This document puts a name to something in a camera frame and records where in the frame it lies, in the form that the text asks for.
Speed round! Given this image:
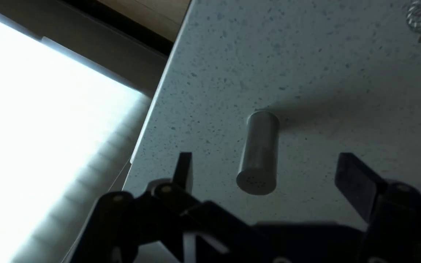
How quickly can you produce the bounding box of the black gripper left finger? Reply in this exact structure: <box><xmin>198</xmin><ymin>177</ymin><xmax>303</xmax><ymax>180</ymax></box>
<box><xmin>73</xmin><ymin>152</ymin><xmax>250</xmax><ymax>263</ymax></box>

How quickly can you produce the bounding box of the small silver cylindrical container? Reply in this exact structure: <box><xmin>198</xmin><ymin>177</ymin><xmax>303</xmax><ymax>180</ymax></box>
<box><xmin>237</xmin><ymin>111</ymin><xmax>279</xmax><ymax>196</ymax></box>

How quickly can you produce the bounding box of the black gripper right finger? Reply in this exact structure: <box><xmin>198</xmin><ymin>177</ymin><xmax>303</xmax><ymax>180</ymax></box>
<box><xmin>335</xmin><ymin>153</ymin><xmax>421</xmax><ymax>263</ymax></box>

